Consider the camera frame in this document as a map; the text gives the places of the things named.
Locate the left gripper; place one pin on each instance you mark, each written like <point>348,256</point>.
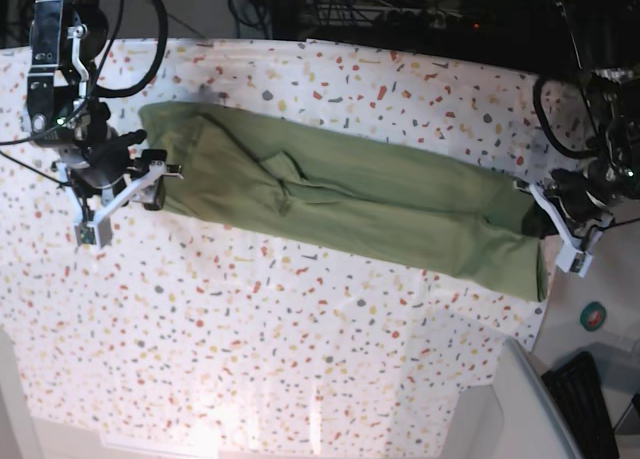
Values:
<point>575,206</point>

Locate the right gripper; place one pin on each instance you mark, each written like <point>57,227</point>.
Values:
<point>103,178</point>

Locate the green t-shirt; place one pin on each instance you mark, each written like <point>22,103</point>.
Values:
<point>382,201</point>

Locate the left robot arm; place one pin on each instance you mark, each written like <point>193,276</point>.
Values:
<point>606,73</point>

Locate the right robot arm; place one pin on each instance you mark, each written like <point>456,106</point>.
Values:
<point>70,41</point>

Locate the green tape roll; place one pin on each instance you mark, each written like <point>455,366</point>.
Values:
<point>593,316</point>

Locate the terrazzo patterned tablecloth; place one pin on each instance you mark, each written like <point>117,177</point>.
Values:
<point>203,338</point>

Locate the black keyboard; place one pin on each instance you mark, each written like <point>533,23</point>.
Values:
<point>576,390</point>

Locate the grey plastic bin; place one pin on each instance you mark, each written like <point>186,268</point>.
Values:
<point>532,424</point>

